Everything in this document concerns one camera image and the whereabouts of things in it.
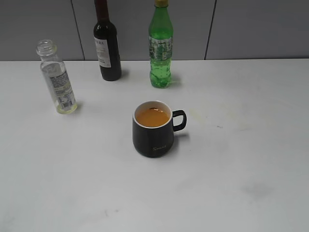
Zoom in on black mug white interior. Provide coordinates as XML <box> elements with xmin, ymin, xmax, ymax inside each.
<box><xmin>132</xmin><ymin>101</ymin><xmax>187</xmax><ymax>158</ymax></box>

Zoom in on orange juice plastic bottle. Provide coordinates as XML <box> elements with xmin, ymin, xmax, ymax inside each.
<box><xmin>36</xmin><ymin>40</ymin><xmax>77</xmax><ymax>115</ymax></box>

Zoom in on green plastic soda bottle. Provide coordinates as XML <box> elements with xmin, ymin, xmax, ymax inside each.
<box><xmin>148</xmin><ymin>0</ymin><xmax>173</xmax><ymax>88</ymax></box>

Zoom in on dark red wine bottle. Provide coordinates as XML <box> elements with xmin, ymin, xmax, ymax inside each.
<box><xmin>93</xmin><ymin>0</ymin><xmax>122</xmax><ymax>81</ymax></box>

